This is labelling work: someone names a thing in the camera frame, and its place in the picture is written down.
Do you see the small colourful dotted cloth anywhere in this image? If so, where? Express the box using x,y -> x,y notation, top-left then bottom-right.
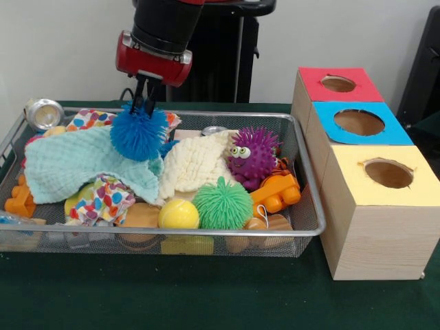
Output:
67,175 -> 135,226

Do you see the wooden box with three holes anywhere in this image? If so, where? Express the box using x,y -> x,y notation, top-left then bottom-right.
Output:
292,67 -> 440,281

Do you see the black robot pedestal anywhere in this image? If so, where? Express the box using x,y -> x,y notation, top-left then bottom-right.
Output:
141,0 -> 276,104

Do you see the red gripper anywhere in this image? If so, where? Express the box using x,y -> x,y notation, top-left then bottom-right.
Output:
115,30 -> 194,116

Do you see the orange toy building block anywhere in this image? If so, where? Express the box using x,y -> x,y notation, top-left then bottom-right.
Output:
249,170 -> 301,219

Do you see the small orange plastic toy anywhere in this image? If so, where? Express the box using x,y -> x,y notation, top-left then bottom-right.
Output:
3,175 -> 36,218

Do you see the purple spiky ball with eyes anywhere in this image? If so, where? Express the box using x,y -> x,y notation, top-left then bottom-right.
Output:
225,126 -> 281,191

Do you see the tan orange ball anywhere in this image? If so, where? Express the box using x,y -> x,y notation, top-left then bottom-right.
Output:
118,203 -> 161,241

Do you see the silver crushed can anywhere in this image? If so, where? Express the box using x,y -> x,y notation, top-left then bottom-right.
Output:
24,98 -> 65,131

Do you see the cream white cloth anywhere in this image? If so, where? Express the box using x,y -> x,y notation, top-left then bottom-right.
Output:
157,131 -> 238,204

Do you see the black panel stand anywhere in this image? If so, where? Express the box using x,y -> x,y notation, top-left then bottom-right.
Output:
399,7 -> 440,128

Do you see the green spiky rubber ball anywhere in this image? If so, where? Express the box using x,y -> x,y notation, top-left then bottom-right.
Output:
191,177 -> 254,230

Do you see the yellow ball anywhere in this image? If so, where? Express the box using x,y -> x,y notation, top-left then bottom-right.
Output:
158,199 -> 200,230

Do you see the mint green cloth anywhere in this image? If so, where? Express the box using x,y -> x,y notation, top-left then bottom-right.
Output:
24,127 -> 164,205

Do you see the blue spiky rubber ball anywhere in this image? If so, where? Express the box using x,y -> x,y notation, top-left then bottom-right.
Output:
110,103 -> 170,163

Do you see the dark green table cloth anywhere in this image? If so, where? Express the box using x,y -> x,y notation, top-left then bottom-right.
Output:
0,100 -> 440,330

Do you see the shallow clear mesh bin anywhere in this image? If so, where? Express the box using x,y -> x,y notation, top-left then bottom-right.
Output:
0,107 -> 327,259

